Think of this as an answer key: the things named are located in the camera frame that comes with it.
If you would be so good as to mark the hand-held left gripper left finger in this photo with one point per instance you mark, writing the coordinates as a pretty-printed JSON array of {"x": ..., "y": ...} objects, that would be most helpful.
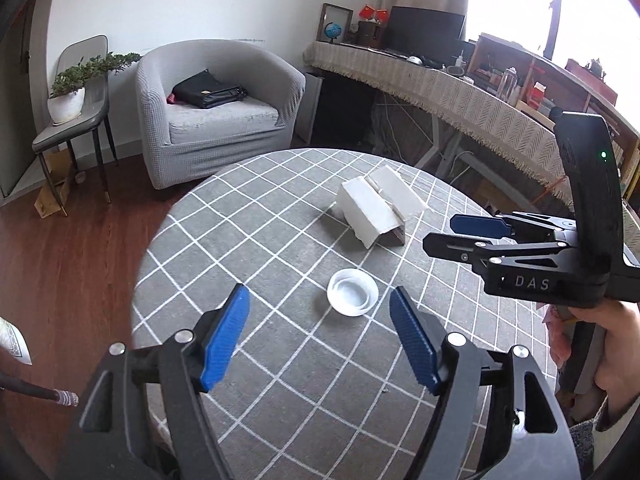
[{"x": 225, "y": 345}]

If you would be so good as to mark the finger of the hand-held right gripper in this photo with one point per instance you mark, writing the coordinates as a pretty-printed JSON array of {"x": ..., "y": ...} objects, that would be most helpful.
[
  {"x": 475, "y": 225},
  {"x": 450, "y": 247}
]

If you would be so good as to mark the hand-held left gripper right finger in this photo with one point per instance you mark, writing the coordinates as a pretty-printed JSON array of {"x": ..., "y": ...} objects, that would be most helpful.
[{"x": 415, "y": 340}]

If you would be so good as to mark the white plastic lid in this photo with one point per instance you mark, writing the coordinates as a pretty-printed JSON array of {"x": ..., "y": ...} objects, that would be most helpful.
[{"x": 351, "y": 294}]

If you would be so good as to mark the white cardboard box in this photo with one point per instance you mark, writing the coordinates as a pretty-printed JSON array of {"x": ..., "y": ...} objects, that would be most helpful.
[{"x": 365, "y": 210}]

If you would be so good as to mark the person's right forearm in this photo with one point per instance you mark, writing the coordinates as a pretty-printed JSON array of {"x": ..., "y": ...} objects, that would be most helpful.
[{"x": 615, "y": 412}]

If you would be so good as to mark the person's right hand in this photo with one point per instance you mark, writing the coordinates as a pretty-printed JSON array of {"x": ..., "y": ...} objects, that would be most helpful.
[{"x": 622, "y": 340}]

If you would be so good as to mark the grey checked tablecloth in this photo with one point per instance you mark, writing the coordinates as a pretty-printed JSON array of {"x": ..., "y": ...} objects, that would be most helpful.
[{"x": 280, "y": 240}]

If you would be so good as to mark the beige fringed desk cloth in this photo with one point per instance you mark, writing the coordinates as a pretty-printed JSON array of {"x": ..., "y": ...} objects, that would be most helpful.
[{"x": 450, "y": 90}]

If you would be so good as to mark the clear glass jar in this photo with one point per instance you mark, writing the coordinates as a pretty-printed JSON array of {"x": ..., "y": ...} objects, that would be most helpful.
[{"x": 510, "y": 85}]

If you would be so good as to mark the wooden shelf unit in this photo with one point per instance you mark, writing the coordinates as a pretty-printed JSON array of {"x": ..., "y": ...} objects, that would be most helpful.
[{"x": 545, "y": 72}]

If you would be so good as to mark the black table leg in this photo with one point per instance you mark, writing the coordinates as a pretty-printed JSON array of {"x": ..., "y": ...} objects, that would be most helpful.
[{"x": 30, "y": 389}]

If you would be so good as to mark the grey armchair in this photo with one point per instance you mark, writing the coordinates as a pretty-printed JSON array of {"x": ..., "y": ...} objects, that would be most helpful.
[{"x": 220, "y": 145}]

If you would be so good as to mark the black computer monitor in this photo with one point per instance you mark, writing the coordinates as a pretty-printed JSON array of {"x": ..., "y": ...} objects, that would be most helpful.
[{"x": 425, "y": 30}]

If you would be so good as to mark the white lace-edged tablecloth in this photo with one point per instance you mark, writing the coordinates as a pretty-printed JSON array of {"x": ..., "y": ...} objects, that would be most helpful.
[{"x": 12, "y": 342}]

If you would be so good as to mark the brown wooden box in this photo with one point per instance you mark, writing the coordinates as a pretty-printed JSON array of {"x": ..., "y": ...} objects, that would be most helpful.
[{"x": 369, "y": 32}]

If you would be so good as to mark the brown cardboard box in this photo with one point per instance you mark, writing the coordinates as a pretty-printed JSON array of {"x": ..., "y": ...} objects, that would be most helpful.
[{"x": 52, "y": 195}]

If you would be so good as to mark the small red flags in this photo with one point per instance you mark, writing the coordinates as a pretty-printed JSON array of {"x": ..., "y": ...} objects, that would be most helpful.
[{"x": 375, "y": 11}]

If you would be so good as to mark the small blue globe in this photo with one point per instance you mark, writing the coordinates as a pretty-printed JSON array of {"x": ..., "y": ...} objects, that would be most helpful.
[{"x": 333, "y": 30}]

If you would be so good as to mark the black handbag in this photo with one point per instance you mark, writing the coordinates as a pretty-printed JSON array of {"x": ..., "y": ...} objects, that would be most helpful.
[{"x": 205, "y": 90}]

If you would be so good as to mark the grey dining chair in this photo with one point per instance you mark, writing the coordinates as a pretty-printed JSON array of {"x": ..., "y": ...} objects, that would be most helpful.
[{"x": 70, "y": 127}]

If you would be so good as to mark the potted plant in white pot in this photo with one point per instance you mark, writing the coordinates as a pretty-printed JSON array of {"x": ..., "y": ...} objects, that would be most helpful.
[{"x": 65, "y": 105}]

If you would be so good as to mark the grey door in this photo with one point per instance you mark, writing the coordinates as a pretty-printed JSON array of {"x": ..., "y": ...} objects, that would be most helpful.
[{"x": 15, "y": 135}]

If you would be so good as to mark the wooden picture frame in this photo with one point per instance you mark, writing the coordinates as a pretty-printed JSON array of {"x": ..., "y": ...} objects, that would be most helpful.
[{"x": 331, "y": 12}]

